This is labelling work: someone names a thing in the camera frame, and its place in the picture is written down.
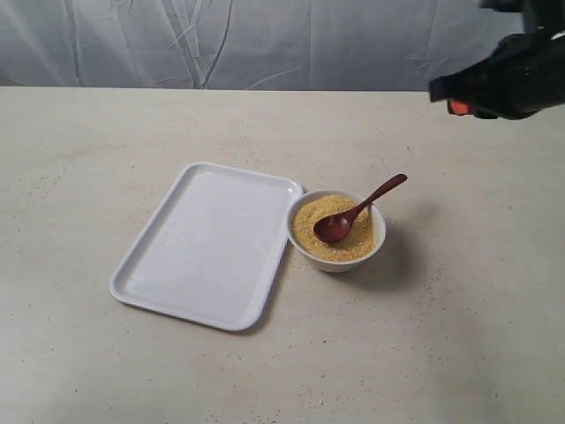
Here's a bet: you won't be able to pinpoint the white rectangular plastic tray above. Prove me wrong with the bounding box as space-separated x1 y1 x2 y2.
109 162 304 332

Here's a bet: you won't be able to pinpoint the white ceramic bowl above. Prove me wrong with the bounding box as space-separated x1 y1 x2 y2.
287 190 387 273

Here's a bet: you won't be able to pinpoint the golden breadcrumbs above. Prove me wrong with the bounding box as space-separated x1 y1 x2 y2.
291 194 374 261

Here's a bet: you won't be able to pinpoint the dark brown wooden spoon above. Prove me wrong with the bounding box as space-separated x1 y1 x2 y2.
313 174 408 244

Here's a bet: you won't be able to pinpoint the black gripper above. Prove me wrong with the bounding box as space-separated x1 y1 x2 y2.
428 30 564 120

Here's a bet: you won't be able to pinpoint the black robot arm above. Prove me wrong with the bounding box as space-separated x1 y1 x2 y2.
428 1 564 120

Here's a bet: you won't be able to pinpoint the white wrinkled backdrop cloth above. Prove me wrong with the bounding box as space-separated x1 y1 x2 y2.
1 0 524 91

